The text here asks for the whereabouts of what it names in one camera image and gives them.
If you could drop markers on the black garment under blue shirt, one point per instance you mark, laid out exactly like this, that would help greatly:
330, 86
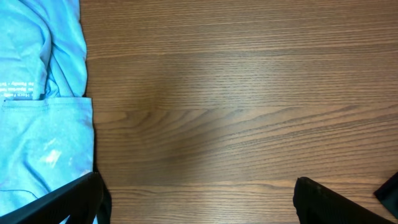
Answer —
104, 213

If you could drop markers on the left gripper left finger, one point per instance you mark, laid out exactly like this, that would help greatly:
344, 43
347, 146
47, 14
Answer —
76, 202

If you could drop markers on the black t-shirt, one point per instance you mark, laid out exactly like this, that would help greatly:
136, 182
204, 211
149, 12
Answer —
387, 194

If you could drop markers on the light blue t-shirt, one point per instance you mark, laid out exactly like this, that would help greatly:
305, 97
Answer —
47, 135

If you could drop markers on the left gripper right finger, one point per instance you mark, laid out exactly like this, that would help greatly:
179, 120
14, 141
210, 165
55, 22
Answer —
317, 204

